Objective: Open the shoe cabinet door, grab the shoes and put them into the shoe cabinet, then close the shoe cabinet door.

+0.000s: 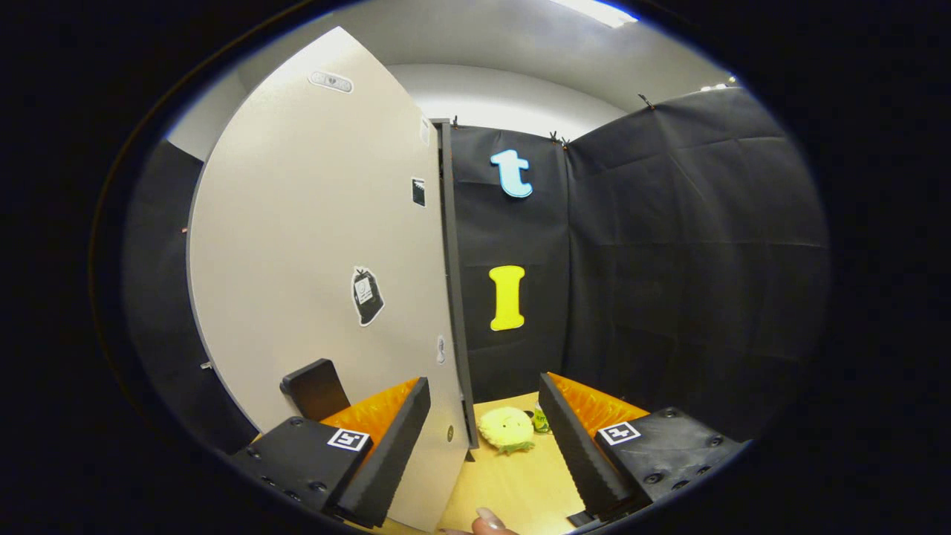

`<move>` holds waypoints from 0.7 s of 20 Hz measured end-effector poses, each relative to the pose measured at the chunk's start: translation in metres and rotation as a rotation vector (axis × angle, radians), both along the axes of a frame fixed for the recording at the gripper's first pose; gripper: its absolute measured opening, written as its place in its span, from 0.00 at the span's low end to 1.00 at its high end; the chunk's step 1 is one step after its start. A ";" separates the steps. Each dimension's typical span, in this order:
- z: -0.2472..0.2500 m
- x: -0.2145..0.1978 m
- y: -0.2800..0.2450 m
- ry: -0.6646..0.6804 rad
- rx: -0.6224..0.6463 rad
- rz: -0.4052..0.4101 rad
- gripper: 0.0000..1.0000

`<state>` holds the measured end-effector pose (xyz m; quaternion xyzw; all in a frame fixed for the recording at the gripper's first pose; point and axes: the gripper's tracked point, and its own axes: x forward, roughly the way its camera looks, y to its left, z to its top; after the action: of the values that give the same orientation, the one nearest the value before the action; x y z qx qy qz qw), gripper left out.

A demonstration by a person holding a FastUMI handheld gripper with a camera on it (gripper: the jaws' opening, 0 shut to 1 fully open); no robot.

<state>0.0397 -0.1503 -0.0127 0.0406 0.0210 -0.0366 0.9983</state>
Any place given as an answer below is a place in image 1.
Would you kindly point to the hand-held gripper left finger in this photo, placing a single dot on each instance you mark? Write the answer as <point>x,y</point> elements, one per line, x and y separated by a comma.
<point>394,453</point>

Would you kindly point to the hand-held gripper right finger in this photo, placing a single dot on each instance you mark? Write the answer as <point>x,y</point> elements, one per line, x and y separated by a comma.
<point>576,453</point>

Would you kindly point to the beige shoe cabinet door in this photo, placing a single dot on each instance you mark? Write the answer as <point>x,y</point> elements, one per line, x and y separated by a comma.
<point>297,223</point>

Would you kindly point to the green drink bottle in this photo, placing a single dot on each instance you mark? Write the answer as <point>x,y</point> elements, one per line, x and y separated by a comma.
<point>541,420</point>

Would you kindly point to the yellow plush toy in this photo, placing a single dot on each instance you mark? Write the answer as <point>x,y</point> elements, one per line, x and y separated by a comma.
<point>507,429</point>

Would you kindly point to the black backdrop cloth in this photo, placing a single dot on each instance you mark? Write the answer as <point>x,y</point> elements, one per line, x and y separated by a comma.
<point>683,260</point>

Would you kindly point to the small ceiling light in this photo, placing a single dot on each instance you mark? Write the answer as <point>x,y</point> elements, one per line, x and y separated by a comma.
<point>719,83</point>

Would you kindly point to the long ceiling light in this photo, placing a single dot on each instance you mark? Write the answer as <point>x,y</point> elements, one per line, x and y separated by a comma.
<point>594,11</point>

